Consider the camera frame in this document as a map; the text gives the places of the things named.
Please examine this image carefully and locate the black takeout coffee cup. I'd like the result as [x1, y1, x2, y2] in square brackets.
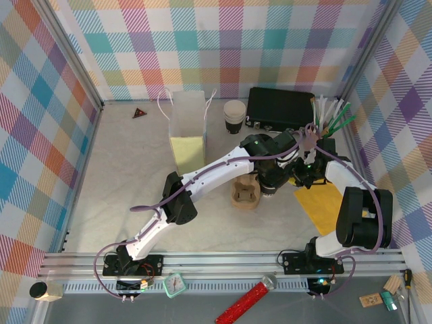
[258, 168, 290, 200]

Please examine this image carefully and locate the white paper bag yellow front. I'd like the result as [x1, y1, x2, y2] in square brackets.
[157, 86, 217, 176]

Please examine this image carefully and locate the black paper cup white lettering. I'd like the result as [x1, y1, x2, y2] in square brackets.
[225, 117, 246, 136]

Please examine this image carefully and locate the yellow paper napkin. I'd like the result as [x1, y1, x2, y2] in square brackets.
[293, 184, 345, 236]

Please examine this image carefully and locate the black hard case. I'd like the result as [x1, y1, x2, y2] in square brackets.
[245, 86, 317, 133]

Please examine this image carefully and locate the nested paper cup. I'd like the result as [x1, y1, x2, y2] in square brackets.
[223, 100, 247, 119]

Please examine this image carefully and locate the white wrapped straw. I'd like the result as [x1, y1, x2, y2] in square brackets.
[323, 99, 340, 131]
[317, 94, 325, 131]
[320, 97, 329, 131]

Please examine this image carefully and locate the right electronics module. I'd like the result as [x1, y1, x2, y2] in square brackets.
[308, 277, 331, 294]

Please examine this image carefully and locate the electronics module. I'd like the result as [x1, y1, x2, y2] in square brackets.
[308, 277, 331, 294]
[116, 278, 149, 293]

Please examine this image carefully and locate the red glitter microphone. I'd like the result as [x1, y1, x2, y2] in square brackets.
[215, 275, 278, 324]

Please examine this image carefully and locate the small wooden block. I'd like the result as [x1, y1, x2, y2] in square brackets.
[383, 274, 402, 294]

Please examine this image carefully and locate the black yellow screwdriver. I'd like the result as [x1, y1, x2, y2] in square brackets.
[404, 269, 414, 324]

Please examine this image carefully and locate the teal clip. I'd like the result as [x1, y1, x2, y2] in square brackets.
[380, 290, 399, 311]

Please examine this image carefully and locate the teal alarm clock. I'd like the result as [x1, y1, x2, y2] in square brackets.
[163, 272, 187, 299]

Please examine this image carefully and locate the left electronics module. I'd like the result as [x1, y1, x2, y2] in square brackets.
[116, 278, 149, 293]

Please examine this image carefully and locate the gold block black disc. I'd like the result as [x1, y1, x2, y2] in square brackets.
[29, 281, 64, 302]

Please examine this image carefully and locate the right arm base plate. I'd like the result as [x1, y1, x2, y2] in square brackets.
[281, 251, 345, 275]

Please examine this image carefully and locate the aluminium cross rail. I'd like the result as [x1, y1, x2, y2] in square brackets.
[40, 250, 408, 281]

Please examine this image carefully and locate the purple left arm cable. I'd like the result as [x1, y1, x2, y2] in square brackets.
[93, 130, 304, 301]

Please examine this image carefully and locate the white slotted cable duct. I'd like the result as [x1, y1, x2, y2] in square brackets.
[62, 281, 311, 294]

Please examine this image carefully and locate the aluminium frame post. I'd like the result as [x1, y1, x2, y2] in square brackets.
[339, 0, 404, 102]
[32, 0, 105, 111]

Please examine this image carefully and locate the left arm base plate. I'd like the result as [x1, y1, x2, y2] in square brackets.
[102, 253, 165, 278]

